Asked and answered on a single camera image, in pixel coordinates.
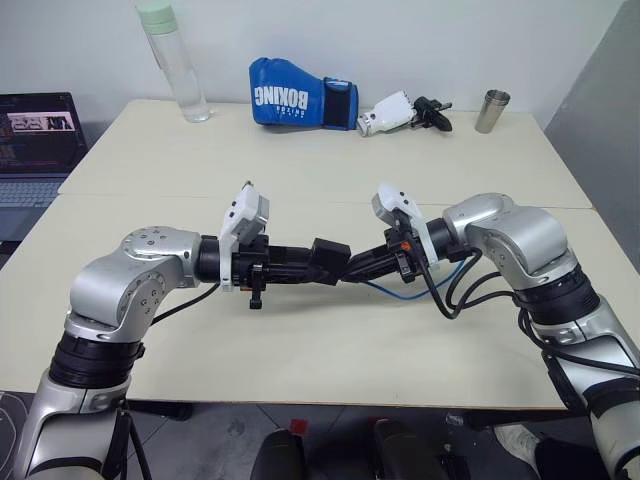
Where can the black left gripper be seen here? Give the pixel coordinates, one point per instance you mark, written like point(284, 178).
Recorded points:
point(250, 265)

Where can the black tripod legs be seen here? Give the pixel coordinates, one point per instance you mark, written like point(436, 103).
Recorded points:
point(135, 445)

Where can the black floor mat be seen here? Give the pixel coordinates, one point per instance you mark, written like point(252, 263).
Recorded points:
point(11, 430)

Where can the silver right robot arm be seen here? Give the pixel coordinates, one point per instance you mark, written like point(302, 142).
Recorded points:
point(525, 235)

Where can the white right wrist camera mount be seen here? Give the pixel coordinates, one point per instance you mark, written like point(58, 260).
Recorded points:
point(400, 202)

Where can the metal cup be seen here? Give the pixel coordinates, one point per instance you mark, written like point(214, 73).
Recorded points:
point(492, 111)

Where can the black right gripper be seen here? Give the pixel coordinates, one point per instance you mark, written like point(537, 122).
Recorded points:
point(406, 250)

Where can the small red object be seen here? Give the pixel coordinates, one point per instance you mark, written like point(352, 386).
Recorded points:
point(298, 426)

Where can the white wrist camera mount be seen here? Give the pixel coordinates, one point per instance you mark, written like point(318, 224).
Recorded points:
point(400, 202)
point(245, 215)

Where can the small black box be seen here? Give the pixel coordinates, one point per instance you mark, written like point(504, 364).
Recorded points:
point(330, 252)

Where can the dark rounded shape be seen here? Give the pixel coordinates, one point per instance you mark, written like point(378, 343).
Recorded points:
point(407, 450)
point(280, 457)

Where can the blue boxing glove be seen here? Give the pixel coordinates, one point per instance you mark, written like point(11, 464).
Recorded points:
point(285, 97)

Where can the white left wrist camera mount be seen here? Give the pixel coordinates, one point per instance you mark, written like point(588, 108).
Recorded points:
point(245, 215)

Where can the white shoe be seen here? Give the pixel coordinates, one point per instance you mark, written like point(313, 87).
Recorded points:
point(517, 442)

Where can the clear bottle with green cap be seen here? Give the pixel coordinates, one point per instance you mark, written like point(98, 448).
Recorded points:
point(185, 75)

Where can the grey laptop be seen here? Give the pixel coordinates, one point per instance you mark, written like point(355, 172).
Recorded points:
point(35, 150)

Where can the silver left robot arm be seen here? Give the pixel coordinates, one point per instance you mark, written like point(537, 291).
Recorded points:
point(125, 285)

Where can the white and black spare gripper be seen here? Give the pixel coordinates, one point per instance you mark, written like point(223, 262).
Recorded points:
point(392, 112)

